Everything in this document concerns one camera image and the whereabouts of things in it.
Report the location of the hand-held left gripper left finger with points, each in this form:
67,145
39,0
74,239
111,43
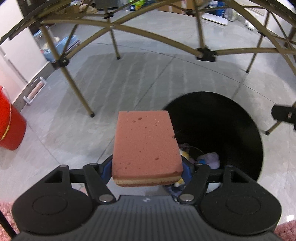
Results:
106,170

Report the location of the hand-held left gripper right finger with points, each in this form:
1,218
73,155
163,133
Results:
188,172

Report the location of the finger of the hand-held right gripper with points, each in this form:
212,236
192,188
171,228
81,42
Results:
285,114

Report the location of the purple cloth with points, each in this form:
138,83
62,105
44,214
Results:
172,189

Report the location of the purple plush toy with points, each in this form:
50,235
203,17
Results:
211,160

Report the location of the pink layered sponge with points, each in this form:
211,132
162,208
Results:
145,143

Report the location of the black trash bin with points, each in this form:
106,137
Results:
208,120

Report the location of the red plastic bucket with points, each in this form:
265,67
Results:
11,125

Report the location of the white flat board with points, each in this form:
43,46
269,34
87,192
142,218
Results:
215,19

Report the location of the blue plastic tray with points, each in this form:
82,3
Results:
62,45

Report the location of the tan folding table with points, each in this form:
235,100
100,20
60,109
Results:
138,29

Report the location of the open cardboard box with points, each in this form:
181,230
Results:
76,8

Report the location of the blue and white pack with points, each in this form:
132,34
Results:
132,7

